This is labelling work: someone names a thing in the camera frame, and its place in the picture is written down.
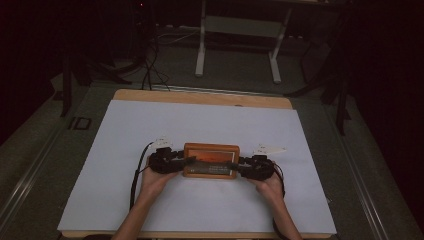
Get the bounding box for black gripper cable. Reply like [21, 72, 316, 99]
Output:
[271, 162, 287, 240]
[129, 141, 155, 211]

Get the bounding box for orange wooden tray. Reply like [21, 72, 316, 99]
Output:
[182, 142, 241, 180]

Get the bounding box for white metal stand frame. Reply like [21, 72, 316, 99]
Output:
[194, 0, 294, 84]

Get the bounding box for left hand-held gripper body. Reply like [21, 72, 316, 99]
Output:
[148, 135, 180, 175]

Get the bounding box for black tripod stand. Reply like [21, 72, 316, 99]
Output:
[283, 33, 354, 137]

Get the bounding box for black floor cables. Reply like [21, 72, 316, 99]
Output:
[141, 33, 172, 92]

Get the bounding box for metal floor rail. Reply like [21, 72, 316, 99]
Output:
[328, 106, 390, 240]
[150, 84, 285, 98]
[0, 123, 69, 228]

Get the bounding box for person's right hand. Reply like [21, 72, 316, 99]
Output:
[247, 162, 285, 205]

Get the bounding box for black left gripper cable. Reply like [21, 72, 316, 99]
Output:
[129, 141, 155, 211]

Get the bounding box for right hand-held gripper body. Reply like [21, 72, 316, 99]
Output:
[240, 143, 288, 182]

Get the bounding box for person's left hand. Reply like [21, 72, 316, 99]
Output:
[141, 156, 180, 198]

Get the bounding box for white power strip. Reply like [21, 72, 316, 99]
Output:
[164, 23, 201, 33]

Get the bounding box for white paper sheet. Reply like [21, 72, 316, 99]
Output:
[57, 99, 338, 235]

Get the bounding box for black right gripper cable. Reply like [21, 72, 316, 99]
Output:
[271, 162, 287, 240]

